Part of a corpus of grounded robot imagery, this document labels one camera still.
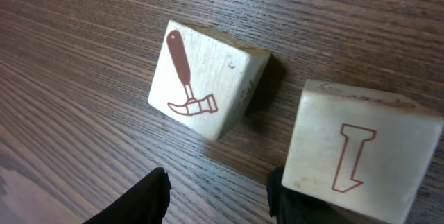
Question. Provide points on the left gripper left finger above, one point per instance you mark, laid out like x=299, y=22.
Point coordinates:
x=144, y=203

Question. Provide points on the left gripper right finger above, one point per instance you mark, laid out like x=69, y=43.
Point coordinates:
x=291, y=207

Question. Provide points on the plain wooden block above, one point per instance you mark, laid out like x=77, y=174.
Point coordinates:
x=361, y=149

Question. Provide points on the wooden block hammer picture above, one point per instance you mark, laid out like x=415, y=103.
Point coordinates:
x=205, y=79

